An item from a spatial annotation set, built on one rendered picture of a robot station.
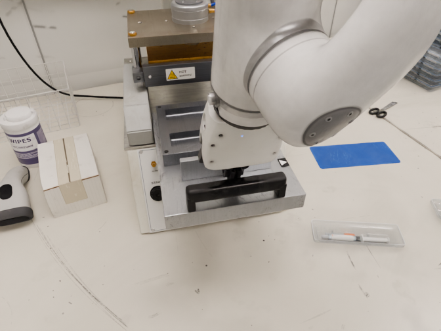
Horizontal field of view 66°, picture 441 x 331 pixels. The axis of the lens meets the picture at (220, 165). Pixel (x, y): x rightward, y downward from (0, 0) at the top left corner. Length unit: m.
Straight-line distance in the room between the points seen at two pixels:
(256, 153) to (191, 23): 0.41
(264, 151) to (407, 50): 0.23
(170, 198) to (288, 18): 0.34
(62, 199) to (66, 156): 0.11
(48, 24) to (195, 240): 0.89
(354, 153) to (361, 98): 0.79
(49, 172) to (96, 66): 0.62
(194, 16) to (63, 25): 0.66
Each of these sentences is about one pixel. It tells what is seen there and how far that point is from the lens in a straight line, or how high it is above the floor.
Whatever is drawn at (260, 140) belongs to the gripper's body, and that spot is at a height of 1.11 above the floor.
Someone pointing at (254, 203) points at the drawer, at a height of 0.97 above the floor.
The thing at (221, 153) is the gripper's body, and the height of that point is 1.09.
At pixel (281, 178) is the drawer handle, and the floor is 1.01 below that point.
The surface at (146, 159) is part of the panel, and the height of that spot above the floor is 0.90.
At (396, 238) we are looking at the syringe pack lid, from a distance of 0.81.
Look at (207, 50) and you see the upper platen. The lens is 0.78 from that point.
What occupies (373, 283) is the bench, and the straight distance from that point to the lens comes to 0.75.
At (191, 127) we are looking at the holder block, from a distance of 0.63.
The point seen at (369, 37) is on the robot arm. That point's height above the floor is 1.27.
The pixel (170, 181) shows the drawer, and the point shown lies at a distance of 0.56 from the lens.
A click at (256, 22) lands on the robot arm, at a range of 0.27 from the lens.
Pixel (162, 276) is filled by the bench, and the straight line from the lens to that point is 0.71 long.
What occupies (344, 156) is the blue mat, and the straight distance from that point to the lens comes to 1.01.
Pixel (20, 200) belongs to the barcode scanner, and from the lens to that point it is 0.86.
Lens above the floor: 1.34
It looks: 40 degrees down
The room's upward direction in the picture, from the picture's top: straight up
